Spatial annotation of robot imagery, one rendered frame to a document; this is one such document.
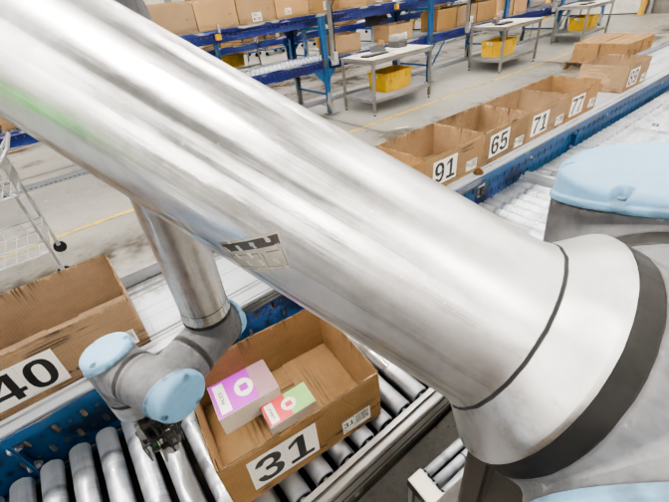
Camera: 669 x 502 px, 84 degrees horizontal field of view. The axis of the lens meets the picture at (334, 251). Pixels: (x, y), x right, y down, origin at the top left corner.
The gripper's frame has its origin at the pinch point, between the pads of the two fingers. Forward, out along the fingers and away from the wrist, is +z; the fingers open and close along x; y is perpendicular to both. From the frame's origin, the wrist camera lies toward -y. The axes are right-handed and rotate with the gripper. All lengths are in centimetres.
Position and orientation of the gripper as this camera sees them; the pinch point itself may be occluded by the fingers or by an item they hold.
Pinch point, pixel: (172, 445)
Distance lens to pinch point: 106.6
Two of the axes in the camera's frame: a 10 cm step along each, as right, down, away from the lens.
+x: 7.8, -4.2, 4.6
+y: 6.1, 4.0, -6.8
